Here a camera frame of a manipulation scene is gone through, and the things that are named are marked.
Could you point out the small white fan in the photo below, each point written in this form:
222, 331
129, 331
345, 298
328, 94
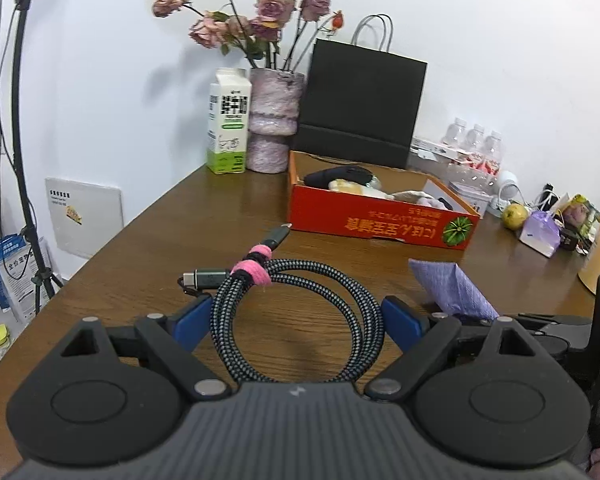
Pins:
507, 180

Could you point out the small dark box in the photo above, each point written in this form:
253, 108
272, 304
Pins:
570, 242

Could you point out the black paper bag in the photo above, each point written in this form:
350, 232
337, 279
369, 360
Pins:
360, 100

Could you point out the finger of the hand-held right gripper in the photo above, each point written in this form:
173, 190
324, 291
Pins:
555, 320

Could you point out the colourful snack pack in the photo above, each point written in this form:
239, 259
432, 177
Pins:
580, 210

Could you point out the flat white carton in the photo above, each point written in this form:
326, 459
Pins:
430, 145

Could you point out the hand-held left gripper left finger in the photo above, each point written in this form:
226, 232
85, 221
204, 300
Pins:
192, 325

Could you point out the yellow plush toy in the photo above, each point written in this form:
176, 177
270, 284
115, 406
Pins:
345, 187

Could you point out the white floral tin box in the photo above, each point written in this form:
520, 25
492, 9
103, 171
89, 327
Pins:
472, 195

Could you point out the navy blue pouch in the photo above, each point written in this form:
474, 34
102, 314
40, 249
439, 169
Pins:
340, 175

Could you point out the red cardboard box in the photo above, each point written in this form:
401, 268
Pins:
330, 212

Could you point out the clear plastic container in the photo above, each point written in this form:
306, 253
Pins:
430, 166

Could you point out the dried pink rose bouquet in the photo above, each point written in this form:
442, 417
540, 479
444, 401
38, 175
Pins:
275, 7

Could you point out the yellow-green apple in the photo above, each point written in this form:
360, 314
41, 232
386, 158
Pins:
515, 216

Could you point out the white green milk carton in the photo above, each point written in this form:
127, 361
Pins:
227, 130

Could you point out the purple marbled vase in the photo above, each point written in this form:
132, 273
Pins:
275, 105

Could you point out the purple tissue packet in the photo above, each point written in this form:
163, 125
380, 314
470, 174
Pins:
540, 235

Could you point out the white printed bag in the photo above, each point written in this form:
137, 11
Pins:
22, 280

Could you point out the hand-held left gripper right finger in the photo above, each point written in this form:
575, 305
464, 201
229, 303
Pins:
400, 322

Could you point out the white cloth pouch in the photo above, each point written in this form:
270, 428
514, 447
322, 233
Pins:
412, 196

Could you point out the black light stand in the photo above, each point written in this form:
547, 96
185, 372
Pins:
17, 110

